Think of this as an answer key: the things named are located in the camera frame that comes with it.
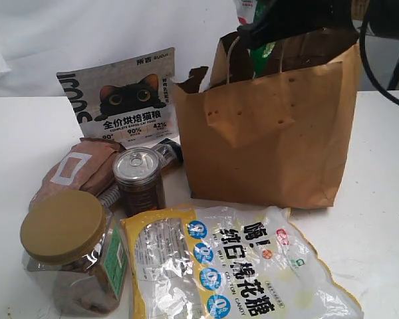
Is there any grey cat food pouch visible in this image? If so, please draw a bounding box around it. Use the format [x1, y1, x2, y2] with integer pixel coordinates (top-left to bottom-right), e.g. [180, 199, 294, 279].
[57, 47, 178, 148]

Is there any clear jar gold lid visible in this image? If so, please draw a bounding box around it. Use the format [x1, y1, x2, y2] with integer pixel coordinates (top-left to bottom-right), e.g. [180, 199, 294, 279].
[20, 190, 128, 317]

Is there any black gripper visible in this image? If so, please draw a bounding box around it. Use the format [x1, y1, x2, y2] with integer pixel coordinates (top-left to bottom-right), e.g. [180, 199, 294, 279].
[237, 0, 354, 50]

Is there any metal pull-tab can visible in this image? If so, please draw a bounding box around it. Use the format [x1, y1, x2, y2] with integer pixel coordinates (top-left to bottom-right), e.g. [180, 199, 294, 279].
[112, 147, 166, 217]

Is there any blue printed snack packet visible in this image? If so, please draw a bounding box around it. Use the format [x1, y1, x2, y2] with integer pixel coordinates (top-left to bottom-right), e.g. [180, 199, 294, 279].
[152, 138, 184, 175]

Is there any pink brown paper package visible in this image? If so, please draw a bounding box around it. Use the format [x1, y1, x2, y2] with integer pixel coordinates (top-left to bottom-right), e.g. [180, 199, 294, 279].
[29, 138, 126, 210]

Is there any green snack packet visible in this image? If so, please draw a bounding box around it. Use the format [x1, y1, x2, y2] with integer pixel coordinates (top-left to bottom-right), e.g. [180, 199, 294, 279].
[233, 0, 275, 78]

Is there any brown paper shopping bag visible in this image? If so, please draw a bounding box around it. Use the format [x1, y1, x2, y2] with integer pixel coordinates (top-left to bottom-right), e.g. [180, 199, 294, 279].
[173, 29, 362, 209]

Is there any black cable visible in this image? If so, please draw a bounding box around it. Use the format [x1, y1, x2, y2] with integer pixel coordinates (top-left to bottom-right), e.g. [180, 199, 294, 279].
[358, 0, 399, 112]

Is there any white cotton candy bag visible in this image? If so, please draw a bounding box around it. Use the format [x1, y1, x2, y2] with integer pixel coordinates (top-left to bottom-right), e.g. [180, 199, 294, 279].
[122, 207, 364, 318]

